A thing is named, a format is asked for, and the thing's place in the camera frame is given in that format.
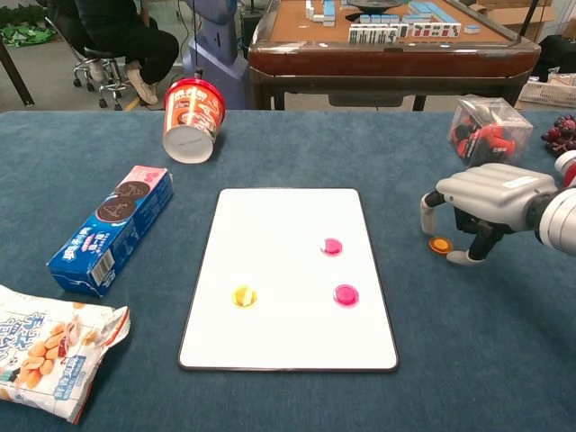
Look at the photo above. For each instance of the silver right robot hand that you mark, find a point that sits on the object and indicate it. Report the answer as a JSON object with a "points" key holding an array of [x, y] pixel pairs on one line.
{"points": [[495, 193]]}

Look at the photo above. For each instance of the orange round magnet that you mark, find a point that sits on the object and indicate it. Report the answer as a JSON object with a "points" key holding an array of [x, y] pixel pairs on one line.
{"points": [[440, 245], [244, 296]]}

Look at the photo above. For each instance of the pink round magnet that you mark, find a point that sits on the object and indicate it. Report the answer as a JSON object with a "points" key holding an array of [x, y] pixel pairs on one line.
{"points": [[345, 295], [331, 247]]}

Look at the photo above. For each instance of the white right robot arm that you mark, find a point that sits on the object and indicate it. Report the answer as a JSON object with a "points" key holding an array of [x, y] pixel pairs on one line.
{"points": [[558, 220]]}

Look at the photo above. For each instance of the white rectangular board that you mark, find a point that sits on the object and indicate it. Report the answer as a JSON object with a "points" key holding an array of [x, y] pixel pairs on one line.
{"points": [[270, 342]]}

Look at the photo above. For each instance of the clear box with red toy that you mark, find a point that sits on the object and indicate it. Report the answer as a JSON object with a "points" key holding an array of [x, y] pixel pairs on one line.
{"points": [[486, 135]]}

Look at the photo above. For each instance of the dark red grape bunch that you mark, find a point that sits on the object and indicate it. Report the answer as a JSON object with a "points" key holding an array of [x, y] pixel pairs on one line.
{"points": [[562, 132]]}

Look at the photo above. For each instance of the white plastic basket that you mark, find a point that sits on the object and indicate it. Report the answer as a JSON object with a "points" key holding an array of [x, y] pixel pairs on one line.
{"points": [[546, 94]]}

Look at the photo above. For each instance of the black bag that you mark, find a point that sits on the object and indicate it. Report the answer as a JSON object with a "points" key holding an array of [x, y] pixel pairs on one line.
{"points": [[558, 54]]}

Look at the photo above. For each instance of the single blue backed mahjong tile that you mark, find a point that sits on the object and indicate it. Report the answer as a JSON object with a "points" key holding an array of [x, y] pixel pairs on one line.
{"points": [[472, 29]]}

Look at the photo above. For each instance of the blue felt tablecloth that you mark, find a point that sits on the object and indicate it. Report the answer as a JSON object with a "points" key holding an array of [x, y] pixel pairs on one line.
{"points": [[472, 360]]}

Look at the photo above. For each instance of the red print mahjong tile row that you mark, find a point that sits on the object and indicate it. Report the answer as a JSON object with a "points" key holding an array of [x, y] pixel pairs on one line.
{"points": [[436, 30]]}

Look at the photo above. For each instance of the brown mahjong table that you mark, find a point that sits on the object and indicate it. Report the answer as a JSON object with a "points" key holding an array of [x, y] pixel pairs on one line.
{"points": [[382, 58]]}

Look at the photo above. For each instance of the black tripod stand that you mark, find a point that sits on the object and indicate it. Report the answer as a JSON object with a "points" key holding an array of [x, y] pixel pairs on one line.
{"points": [[528, 20]]}

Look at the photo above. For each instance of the blue backed mahjong tile row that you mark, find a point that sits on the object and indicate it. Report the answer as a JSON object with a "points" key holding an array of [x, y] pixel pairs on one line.
{"points": [[423, 8], [380, 19]]}

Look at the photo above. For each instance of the dark print mahjong tile row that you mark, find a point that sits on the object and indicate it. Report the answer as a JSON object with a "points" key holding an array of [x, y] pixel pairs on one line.
{"points": [[373, 35]]}

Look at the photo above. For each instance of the blue backed mahjong tile stack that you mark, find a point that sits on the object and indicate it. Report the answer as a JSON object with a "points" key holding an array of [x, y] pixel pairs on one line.
{"points": [[328, 9]]}

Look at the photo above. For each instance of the blue machine base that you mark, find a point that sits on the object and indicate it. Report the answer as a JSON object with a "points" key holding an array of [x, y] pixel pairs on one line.
{"points": [[216, 58]]}

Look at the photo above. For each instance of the red instant noodle cup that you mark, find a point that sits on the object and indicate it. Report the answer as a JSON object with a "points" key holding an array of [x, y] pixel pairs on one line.
{"points": [[193, 117]]}

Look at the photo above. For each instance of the blue cookie box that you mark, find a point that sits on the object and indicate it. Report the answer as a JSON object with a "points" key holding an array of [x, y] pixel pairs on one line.
{"points": [[112, 225]]}

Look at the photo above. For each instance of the seated person black clothes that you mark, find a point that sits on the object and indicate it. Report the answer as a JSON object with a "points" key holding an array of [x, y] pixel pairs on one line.
{"points": [[135, 40]]}

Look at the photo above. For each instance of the black swivel stool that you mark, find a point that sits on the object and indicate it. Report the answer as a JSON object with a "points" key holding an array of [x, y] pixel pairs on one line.
{"points": [[99, 54]]}

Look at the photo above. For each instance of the white snack bag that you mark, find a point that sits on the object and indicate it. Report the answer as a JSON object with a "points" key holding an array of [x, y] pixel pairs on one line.
{"points": [[45, 351]]}

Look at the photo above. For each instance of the black metal leg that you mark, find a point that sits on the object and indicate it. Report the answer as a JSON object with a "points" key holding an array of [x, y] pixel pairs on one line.
{"points": [[15, 76]]}

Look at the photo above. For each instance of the green fabric pile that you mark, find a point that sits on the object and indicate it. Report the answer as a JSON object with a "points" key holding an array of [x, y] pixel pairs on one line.
{"points": [[22, 35]]}

